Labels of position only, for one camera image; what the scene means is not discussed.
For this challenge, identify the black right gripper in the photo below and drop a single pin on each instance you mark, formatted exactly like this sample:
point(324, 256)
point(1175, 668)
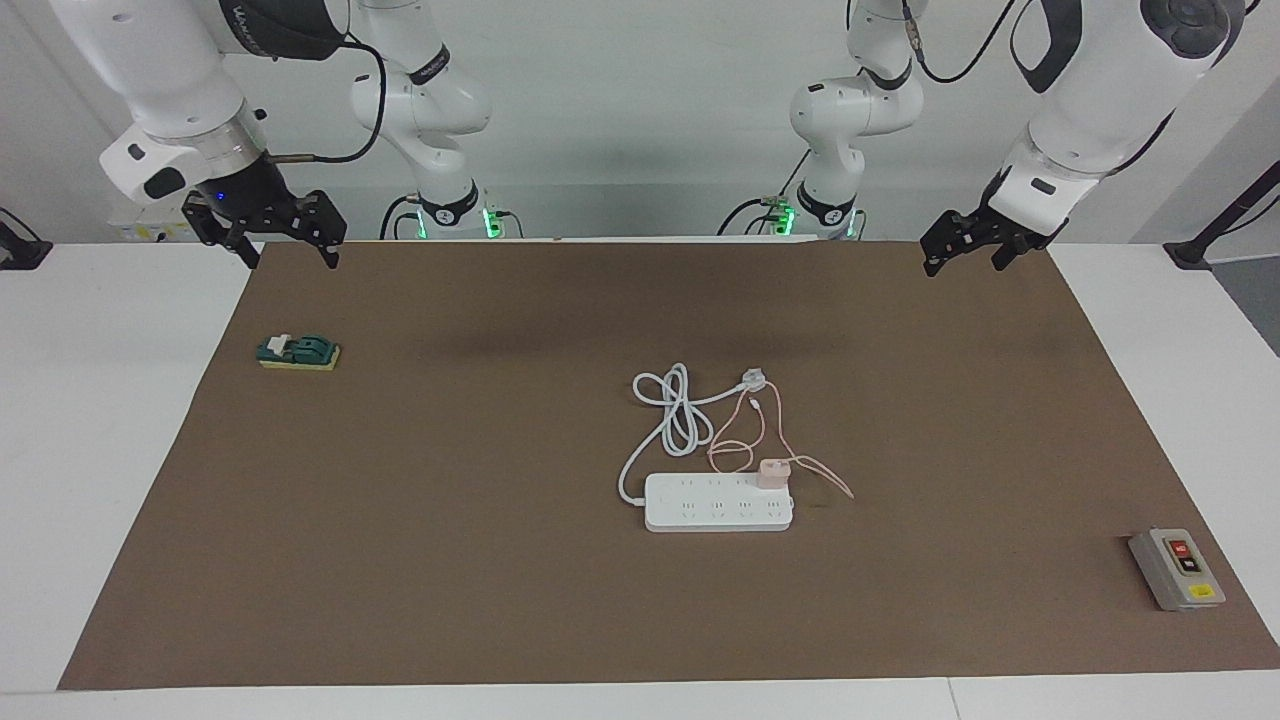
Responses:
point(255, 200)

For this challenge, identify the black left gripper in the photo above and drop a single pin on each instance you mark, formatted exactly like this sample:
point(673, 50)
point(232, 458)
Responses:
point(1005, 222)

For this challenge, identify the pink charger adapter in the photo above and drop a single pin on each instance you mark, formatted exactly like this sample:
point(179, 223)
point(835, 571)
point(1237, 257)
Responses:
point(773, 473)

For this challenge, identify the white power strip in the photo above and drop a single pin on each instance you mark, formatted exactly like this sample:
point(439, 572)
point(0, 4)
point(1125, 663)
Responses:
point(715, 510)

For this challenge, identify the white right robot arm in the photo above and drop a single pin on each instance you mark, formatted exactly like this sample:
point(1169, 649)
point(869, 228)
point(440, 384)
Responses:
point(150, 70)

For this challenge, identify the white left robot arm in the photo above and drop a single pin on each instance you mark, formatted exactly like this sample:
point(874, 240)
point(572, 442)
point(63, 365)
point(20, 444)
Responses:
point(1090, 90)

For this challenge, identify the white box with yellow labels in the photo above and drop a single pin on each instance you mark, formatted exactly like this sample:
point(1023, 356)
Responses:
point(150, 232)

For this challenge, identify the black clamp stand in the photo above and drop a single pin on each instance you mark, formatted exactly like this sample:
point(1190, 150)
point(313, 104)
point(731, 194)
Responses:
point(20, 252)
point(1195, 250)

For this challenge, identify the brown table mat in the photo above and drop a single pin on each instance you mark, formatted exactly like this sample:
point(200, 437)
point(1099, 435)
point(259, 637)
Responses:
point(500, 560)

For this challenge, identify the green knife switch yellow base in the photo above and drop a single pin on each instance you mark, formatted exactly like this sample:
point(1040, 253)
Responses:
point(300, 352)

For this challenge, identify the grey on-off switch box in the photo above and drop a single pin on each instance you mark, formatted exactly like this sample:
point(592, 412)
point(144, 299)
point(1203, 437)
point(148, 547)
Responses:
point(1175, 570)

